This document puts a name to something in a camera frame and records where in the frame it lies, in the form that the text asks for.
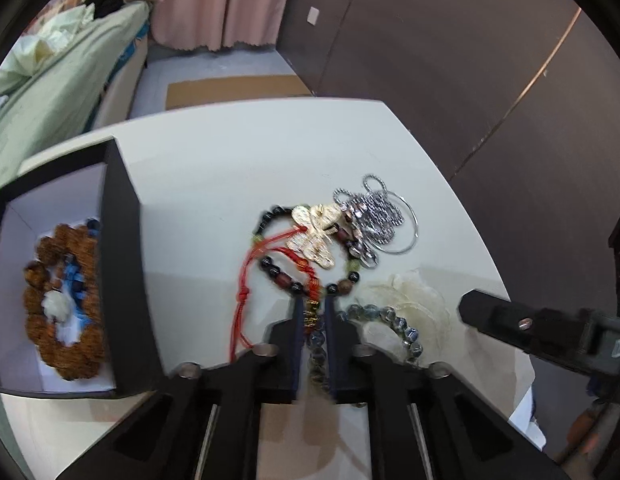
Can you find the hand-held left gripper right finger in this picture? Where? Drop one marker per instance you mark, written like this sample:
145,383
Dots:
332,345

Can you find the brown cardboard sheet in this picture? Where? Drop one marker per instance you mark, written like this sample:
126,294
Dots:
239,91

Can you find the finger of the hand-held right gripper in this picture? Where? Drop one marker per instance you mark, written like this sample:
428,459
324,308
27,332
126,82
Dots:
495,317

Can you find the gold butterfly brooch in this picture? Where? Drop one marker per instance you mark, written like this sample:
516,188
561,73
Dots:
315,245

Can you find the white wall switch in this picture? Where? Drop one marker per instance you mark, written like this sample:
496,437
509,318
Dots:
314,15

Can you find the white stone pendant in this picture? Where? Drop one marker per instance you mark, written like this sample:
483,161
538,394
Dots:
56,307

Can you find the light green duvet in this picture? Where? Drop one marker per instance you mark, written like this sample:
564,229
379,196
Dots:
29,55

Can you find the beige bed base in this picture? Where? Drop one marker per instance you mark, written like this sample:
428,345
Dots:
124,85

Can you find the green bed sheet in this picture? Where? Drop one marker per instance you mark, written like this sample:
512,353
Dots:
49,110

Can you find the white cloth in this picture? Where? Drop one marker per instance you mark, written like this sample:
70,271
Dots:
530,420

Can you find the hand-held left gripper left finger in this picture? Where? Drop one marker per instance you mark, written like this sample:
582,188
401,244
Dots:
297,345

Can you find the thin silver hoop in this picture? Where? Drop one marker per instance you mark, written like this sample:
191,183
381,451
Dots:
416,225

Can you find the white translucent ornament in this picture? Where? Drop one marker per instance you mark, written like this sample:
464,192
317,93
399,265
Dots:
420,295

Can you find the black jewelry box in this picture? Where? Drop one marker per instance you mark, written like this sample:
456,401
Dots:
124,260

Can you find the pink curtain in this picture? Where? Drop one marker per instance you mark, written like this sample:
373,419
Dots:
199,0

